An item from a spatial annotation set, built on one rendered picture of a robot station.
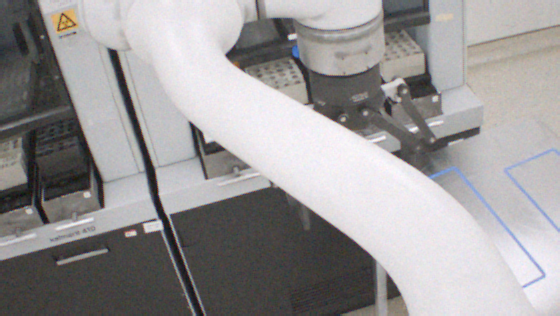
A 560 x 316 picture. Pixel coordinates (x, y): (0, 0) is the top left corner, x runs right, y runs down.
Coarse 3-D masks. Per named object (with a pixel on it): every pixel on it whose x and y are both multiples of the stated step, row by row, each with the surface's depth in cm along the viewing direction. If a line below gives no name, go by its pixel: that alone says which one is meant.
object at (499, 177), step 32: (512, 128) 148; (544, 128) 146; (448, 160) 143; (480, 160) 141; (512, 160) 140; (544, 160) 138; (448, 192) 136; (480, 192) 134; (512, 192) 133; (544, 192) 131; (480, 224) 128; (512, 224) 126; (544, 224) 125; (512, 256) 120; (544, 256) 119; (384, 288) 164; (544, 288) 113
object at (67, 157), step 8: (72, 144) 157; (48, 152) 156; (56, 152) 155; (64, 152) 156; (72, 152) 157; (80, 152) 157; (40, 160) 155; (48, 160) 156; (56, 160) 157; (64, 160) 157; (72, 160) 158; (80, 160) 158; (40, 168) 157; (48, 168) 157; (56, 168) 158; (64, 168) 159; (72, 168) 159
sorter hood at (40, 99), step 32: (0, 0) 129; (32, 0) 131; (0, 32) 133; (32, 32) 136; (0, 64) 138; (32, 64) 140; (0, 96) 142; (32, 96) 145; (64, 96) 147; (0, 128) 146; (32, 128) 148
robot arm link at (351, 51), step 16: (304, 32) 66; (320, 32) 65; (336, 32) 64; (352, 32) 64; (368, 32) 65; (304, 48) 68; (320, 48) 66; (336, 48) 65; (352, 48) 65; (368, 48) 66; (384, 48) 69; (320, 64) 67; (336, 64) 67; (352, 64) 67; (368, 64) 67
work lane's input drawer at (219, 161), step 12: (204, 144) 159; (216, 144) 159; (204, 156) 158; (216, 156) 159; (228, 156) 159; (216, 168) 161; (228, 168) 162; (240, 168) 162; (228, 180) 159; (240, 180) 159
